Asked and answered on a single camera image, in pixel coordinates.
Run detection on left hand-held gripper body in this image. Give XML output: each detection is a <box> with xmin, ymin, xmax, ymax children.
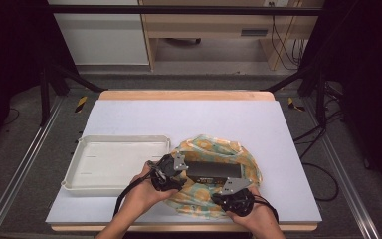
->
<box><xmin>146</xmin><ymin>151</ymin><xmax>189</xmax><ymax>192</ymax></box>

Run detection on person's right hand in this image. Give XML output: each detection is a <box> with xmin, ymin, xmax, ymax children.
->
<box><xmin>225</xmin><ymin>188</ymin><xmax>279</xmax><ymax>230</ymax></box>

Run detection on white wall socket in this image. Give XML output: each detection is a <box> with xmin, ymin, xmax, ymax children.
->
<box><xmin>263</xmin><ymin>0</ymin><xmax>290</xmax><ymax>8</ymax></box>

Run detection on black floor cable bundle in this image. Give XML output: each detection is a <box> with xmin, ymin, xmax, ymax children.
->
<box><xmin>292</xmin><ymin>81</ymin><xmax>346</xmax><ymax>160</ymax></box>

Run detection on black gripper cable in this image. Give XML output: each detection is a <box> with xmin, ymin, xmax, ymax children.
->
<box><xmin>253</xmin><ymin>194</ymin><xmax>280</xmax><ymax>223</ymax></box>
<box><xmin>112</xmin><ymin>168</ymin><xmax>157</xmax><ymax>218</ymax></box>

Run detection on orange-print green cloth bag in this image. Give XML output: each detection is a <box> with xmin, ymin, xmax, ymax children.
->
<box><xmin>163</xmin><ymin>133</ymin><xmax>264</xmax><ymax>220</ymax></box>

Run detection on aluminium floor rail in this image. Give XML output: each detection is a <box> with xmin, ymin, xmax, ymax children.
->
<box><xmin>304</xmin><ymin>98</ymin><xmax>382</xmax><ymax>239</ymax></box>
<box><xmin>0</xmin><ymin>95</ymin><xmax>66</xmax><ymax>239</ymax></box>

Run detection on person's left hand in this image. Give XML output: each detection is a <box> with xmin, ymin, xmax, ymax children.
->
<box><xmin>123</xmin><ymin>163</ymin><xmax>180</xmax><ymax>217</ymax></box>

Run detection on black curtain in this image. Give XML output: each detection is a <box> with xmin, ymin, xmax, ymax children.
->
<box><xmin>299</xmin><ymin>0</ymin><xmax>382</xmax><ymax>203</ymax></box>
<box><xmin>0</xmin><ymin>0</ymin><xmax>80</xmax><ymax>147</ymax></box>

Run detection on black hanging desk cables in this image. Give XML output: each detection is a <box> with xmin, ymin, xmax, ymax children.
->
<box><xmin>269</xmin><ymin>2</ymin><xmax>307</xmax><ymax>72</ymax></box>

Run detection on white cabinet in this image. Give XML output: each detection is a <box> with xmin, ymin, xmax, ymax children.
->
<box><xmin>48</xmin><ymin>0</ymin><xmax>150</xmax><ymax>67</ymax></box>

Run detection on black looped floor cable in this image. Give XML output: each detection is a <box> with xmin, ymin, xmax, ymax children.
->
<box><xmin>301</xmin><ymin>161</ymin><xmax>340</xmax><ymax>202</ymax></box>

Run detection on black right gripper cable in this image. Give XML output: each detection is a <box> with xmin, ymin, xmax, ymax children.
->
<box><xmin>253</xmin><ymin>194</ymin><xmax>280</xmax><ymax>223</ymax></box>

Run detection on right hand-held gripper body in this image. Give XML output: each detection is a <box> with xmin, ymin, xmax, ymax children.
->
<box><xmin>220</xmin><ymin>177</ymin><xmax>257</xmax><ymax>218</ymax></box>

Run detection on white table board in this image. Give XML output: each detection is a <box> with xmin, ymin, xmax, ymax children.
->
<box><xmin>45</xmin><ymin>99</ymin><xmax>323</xmax><ymax>224</ymax></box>

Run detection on light wooden desk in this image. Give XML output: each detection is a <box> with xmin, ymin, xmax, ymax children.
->
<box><xmin>138</xmin><ymin>0</ymin><xmax>326</xmax><ymax>72</ymax></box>

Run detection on black box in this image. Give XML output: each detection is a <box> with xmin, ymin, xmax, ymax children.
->
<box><xmin>183</xmin><ymin>159</ymin><xmax>247</xmax><ymax>187</ymax></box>

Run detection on thin black floor cable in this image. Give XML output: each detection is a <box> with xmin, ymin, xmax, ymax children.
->
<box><xmin>1</xmin><ymin>108</ymin><xmax>21</xmax><ymax>127</ymax></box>

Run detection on white plastic tray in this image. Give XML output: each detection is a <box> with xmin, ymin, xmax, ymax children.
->
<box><xmin>61</xmin><ymin>133</ymin><xmax>172</xmax><ymax>197</ymax></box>

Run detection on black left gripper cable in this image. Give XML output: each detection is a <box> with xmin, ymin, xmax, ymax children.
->
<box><xmin>112</xmin><ymin>168</ymin><xmax>157</xmax><ymax>218</ymax></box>

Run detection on black metal crossbar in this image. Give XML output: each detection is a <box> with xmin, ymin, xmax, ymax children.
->
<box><xmin>48</xmin><ymin>4</ymin><xmax>323</xmax><ymax>17</ymax></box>

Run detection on black metal stand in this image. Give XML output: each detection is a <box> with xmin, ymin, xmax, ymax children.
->
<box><xmin>39</xmin><ymin>61</ymin><xmax>107</xmax><ymax>127</ymax></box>
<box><xmin>265</xmin><ymin>64</ymin><xmax>328</xmax><ymax>127</ymax></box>

